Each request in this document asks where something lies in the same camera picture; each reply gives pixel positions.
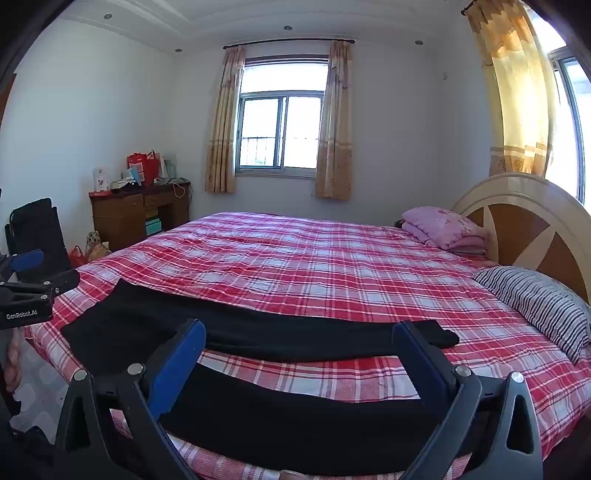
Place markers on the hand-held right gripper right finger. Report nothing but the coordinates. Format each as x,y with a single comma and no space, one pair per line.
418,364

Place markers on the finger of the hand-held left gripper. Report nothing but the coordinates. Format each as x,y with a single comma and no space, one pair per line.
51,281
27,261

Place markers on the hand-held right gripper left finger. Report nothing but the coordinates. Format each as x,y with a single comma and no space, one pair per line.
178,364

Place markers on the black pants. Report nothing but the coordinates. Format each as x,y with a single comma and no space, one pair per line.
277,339

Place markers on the person's left hand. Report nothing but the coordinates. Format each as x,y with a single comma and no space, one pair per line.
10,364

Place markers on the red plastic bag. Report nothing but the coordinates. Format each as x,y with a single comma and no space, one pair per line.
77,257

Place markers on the patterned shopping bag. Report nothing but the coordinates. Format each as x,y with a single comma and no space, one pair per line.
97,247

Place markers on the brown wooden desk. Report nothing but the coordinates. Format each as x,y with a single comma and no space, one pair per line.
120,217

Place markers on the white carton with red print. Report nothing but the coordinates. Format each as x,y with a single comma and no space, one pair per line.
100,180

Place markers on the teal box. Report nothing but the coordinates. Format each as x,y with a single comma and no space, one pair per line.
153,226

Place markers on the striped pillow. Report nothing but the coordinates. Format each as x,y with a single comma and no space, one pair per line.
540,304

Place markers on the pink folded blanket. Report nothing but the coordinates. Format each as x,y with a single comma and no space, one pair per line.
443,226

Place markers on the red gift bag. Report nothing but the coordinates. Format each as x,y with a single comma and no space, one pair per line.
142,168

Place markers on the bed with red plaid sheet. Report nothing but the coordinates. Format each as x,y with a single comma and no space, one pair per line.
300,258

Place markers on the white translucent bag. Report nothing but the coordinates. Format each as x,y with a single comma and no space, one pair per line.
168,168

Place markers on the cream and wood headboard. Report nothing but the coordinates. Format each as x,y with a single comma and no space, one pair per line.
517,230

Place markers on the beige floral curtain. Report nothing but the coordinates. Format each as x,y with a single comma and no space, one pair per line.
224,129
334,124

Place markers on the sliding window with bars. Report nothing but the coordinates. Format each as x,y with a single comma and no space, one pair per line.
281,120

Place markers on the large side window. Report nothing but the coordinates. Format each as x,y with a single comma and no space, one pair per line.
570,124

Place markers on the yellow patterned curtain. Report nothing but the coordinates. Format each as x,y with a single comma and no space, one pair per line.
512,83

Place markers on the dark curtain rod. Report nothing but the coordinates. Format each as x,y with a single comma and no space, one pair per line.
286,44

